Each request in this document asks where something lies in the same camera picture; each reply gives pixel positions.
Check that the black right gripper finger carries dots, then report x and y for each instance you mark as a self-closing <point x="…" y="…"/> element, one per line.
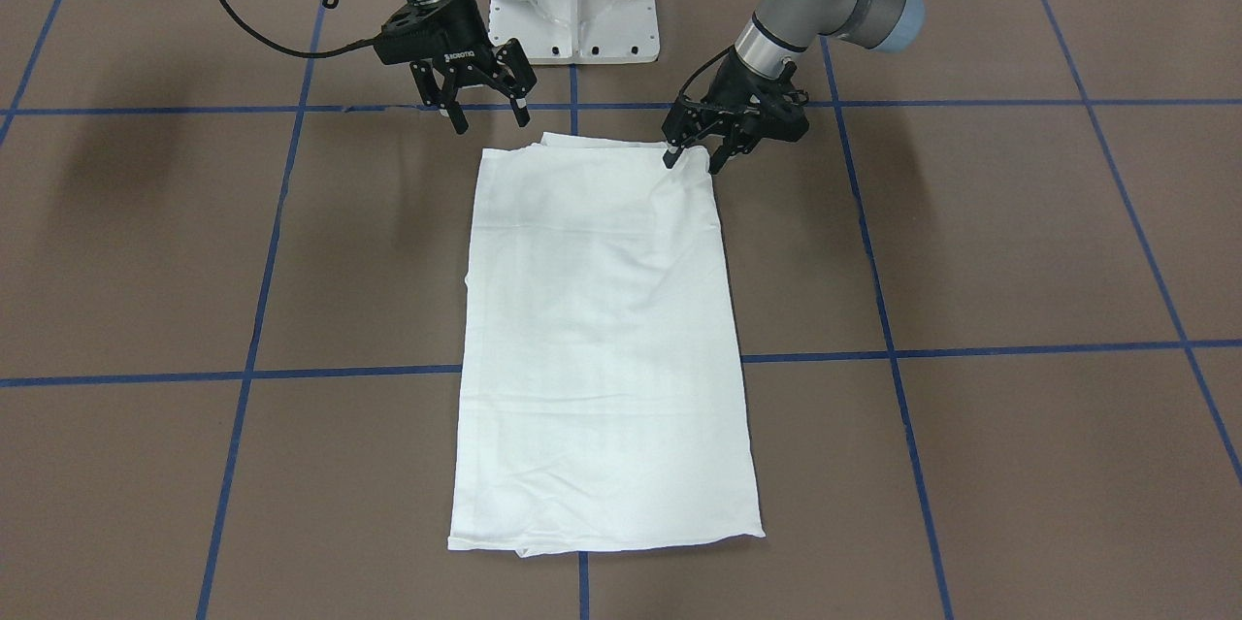
<point x="437" y="84"/>
<point x="512" y="75"/>

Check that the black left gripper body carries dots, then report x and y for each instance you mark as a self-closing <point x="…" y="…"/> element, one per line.
<point x="730" y="86"/>

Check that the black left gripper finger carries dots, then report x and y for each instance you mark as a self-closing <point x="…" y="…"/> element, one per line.
<point x="742" y="136"/>
<point x="687" y="124"/>

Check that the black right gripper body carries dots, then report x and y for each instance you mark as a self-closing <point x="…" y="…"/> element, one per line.
<point x="459" y="33"/>

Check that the white long-sleeve printed shirt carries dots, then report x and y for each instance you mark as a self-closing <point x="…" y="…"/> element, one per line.
<point x="601" y="400"/>

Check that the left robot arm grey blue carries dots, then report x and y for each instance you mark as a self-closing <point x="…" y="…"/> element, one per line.
<point x="787" y="28"/>

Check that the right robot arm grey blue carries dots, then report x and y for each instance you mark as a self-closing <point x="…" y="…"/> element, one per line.
<point x="446" y="45"/>

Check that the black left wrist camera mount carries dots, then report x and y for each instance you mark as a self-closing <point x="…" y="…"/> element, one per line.
<point x="779" y="107"/>

